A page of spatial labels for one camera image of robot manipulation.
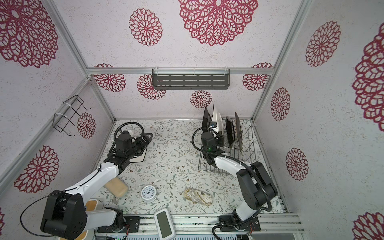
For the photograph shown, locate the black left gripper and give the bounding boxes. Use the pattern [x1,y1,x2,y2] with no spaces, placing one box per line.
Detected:
[127,132,153,160]

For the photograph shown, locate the white square plate black rim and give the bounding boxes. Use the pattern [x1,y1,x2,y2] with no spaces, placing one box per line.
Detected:
[129,133,154,163]

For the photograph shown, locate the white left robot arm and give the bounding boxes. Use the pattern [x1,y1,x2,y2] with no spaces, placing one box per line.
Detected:
[41,131,153,240]

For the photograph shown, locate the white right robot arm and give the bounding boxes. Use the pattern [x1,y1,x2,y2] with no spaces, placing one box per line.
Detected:
[199,132,278,223]

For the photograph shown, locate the black round plate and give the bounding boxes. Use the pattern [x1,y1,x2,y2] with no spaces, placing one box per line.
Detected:
[226,116,236,148]

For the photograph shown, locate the black plate yellow rim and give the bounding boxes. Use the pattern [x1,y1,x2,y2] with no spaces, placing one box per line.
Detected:
[235,112,243,150]

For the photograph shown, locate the yellow sponge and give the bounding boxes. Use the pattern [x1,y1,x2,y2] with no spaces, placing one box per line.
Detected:
[104,177,129,199]

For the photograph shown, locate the small white alarm clock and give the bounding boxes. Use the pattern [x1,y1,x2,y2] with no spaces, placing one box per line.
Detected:
[141,185,157,203]

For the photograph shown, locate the clear plastic bag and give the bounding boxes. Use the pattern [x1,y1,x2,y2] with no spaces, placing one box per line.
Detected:
[184,188,213,207]

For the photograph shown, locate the white digital scale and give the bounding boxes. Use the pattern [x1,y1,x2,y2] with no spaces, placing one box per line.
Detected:
[154,208,176,240]

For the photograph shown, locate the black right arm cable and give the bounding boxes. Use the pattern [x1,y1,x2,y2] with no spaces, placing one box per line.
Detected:
[191,127,273,240]

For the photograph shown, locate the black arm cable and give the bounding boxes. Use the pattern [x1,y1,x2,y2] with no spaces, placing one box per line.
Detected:
[19,121,145,238]
[191,127,273,240]

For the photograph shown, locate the chrome wire dish rack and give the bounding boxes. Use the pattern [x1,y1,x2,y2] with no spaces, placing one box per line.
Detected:
[194,118,260,174]

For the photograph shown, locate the black wire wall basket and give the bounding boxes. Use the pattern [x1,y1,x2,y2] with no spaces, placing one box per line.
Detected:
[52,95,91,137]

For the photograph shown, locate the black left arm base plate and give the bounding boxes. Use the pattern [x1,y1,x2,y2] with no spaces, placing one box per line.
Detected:
[96,216,141,233]

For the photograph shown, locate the grey wall shelf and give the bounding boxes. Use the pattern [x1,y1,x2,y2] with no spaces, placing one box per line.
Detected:
[152,69,231,90]

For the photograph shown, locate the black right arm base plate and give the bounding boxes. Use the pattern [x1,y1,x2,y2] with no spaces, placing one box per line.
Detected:
[219,215,261,232]

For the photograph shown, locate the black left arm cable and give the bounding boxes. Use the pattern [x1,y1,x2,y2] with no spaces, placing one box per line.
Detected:
[19,121,145,238]

